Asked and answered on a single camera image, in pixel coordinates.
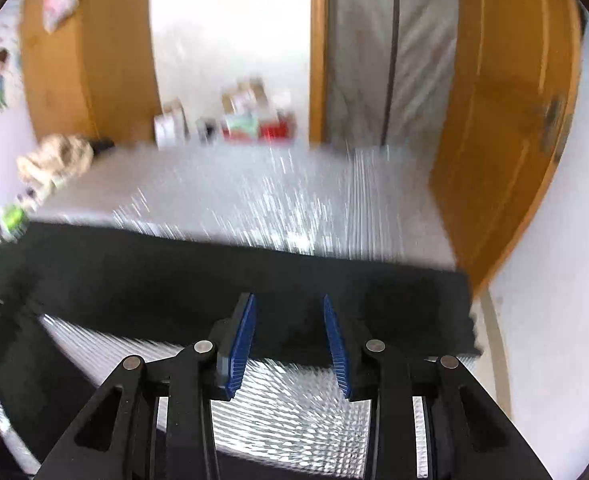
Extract black garment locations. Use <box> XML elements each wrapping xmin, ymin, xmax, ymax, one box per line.
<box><xmin>0</xmin><ymin>222</ymin><xmax>477</xmax><ymax>460</ymax></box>

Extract white small cardboard box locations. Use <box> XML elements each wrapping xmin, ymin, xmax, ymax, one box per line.
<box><xmin>153</xmin><ymin>100</ymin><xmax>189</xmax><ymax>150</ymax></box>

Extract brown cardboard box with label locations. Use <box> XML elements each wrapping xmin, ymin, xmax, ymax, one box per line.
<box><xmin>222</xmin><ymin>78</ymin><xmax>268</xmax><ymax>114</ymax></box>

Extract green tissue pack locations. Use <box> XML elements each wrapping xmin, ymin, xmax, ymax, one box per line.
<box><xmin>0</xmin><ymin>205</ymin><xmax>29</xmax><ymax>237</ymax></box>

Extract beige floral blanket pile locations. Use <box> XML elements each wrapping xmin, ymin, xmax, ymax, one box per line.
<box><xmin>16</xmin><ymin>134</ymin><xmax>94</xmax><ymax>193</ymax></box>

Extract orange wooden wardrobe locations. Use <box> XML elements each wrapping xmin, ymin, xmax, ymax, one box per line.
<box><xmin>19</xmin><ymin>0</ymin><xmax>161</xmax><ymax>144</ymax></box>

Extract orange wooden door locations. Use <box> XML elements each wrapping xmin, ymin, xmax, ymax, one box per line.
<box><xmin>430</xmin><ymin>0</ymin><xmax>582</xmax><ymax>294</ymax></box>

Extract translucent plastic door curtain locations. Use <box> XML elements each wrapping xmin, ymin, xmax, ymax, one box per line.
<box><xmin>326</xmin><ymin>0</ymin><xmax>458</xmax><ymax>154</ymax></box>

